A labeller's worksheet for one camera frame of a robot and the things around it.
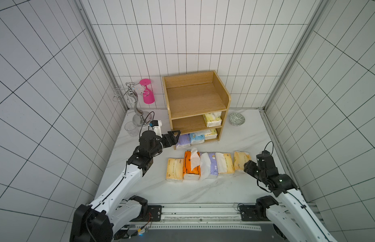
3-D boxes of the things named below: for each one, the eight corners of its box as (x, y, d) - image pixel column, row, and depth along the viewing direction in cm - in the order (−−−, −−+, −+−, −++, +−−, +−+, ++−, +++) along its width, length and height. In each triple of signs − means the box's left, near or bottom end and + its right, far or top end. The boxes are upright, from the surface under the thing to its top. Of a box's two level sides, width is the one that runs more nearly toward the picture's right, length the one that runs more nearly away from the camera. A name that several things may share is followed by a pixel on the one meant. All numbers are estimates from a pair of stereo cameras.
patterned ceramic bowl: (230, 125, 111) (231, 122, 107) (227, 116, 117) (229, 112, 113) (244, 125, 111) (246, 122, 107) (241, 116, 117) (243, 112, 113)
